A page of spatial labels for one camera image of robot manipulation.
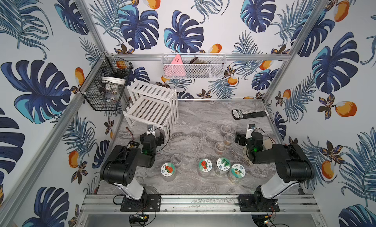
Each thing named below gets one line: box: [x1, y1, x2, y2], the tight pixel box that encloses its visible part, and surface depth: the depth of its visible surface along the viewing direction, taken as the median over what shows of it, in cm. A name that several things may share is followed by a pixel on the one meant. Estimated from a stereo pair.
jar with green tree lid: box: [215, 157, 231, 177], surface depth 81 cm
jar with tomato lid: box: [160, 162, 177, 182], surface depth 80 cm
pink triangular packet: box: [163, 54, 187, 77], surface depth 92 cm
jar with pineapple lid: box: [228, 163, 246, 184], surface depth 80 cm
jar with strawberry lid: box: [197, 158, 213, 178], surface depth 81 cm
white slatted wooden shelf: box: [122, 79, 179, 140], surface depth 96 cm
